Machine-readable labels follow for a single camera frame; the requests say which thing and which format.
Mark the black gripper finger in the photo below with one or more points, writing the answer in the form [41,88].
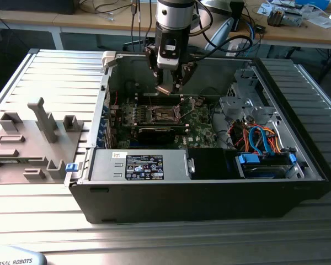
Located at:
[189,71]
[152,59]

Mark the silver CPU green edge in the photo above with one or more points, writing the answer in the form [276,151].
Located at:
[163,90]

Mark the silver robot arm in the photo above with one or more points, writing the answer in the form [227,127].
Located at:
[175,16]

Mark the CPU socket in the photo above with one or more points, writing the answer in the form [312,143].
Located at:
[165,113]

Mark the CPU cooler heatsink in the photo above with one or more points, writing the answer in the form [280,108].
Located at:
[275,18]

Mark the beige case latch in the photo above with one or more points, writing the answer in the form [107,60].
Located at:
[109,59]

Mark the small white device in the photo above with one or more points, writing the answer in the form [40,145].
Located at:
[232,51]

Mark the metal drive cage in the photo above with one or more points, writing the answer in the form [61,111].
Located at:
[231,106]

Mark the black rectangular device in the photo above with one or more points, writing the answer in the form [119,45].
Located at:
[237,13]

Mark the green motherboard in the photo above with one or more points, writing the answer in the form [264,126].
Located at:
[201,129]

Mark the black graphics card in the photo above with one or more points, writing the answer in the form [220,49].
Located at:
[157,136]

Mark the printed paper sheet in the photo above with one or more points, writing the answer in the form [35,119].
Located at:
[264,8]

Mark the wooden desk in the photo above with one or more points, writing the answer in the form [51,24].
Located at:
[71,20]
[292,34]

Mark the black plastic shroud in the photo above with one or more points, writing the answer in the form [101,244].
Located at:
[209,164]

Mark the hard disk in blue carrier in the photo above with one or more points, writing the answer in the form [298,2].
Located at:
[249,160]

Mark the silver power supply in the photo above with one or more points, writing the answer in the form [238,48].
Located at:
[104,165]

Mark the black PC case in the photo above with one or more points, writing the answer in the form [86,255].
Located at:
[182,201]

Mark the black equipment box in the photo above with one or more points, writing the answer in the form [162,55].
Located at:
[33,6]

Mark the blue case latch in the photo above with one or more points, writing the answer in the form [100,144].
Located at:
[71,167]

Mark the blue box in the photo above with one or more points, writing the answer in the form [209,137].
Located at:
[314,3]

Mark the clear plastic bag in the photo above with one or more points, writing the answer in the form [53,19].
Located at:
[320,20]

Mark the grey parts rack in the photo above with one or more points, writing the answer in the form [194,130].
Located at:
[30,143]

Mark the grey teach pendant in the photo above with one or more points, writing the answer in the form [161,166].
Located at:
[16,256]

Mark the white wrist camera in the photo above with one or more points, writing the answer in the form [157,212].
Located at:
[168,59]

